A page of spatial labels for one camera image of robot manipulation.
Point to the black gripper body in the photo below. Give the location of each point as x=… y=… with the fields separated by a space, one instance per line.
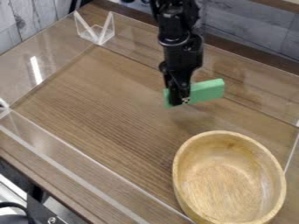
x=184 y=57

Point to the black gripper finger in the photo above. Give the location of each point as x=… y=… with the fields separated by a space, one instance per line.
x=178 y=84

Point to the green rectangular block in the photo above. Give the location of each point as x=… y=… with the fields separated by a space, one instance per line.
x=204 y=91

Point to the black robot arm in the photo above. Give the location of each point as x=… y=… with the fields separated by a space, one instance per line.
x=177 y=17

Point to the wooden bowl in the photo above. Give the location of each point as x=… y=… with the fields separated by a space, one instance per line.
x=228 y=179

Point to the clear acrylic corner bracket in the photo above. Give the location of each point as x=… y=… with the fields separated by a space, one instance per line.
x=97 y=34

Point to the clear acrylic enclosure walls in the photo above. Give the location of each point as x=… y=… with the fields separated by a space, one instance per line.
x=86 y=129

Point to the black metal table bracket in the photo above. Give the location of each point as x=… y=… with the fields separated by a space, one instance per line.
x=42 y=214

